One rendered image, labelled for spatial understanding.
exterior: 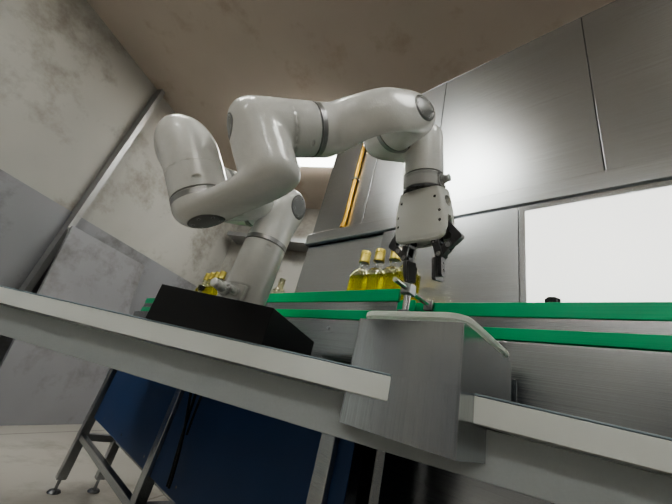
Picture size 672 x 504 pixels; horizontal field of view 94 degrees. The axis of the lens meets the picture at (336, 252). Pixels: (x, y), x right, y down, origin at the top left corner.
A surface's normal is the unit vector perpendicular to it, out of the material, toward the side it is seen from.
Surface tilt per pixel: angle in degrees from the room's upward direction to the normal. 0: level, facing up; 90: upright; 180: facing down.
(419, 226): 111
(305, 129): 120
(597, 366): 90
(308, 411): 90
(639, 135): 90
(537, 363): 90
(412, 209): 106
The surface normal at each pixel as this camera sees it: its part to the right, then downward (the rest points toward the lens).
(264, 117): 0.38, -0.29
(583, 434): -0.22, -0.46
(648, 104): -0.63, -0.46
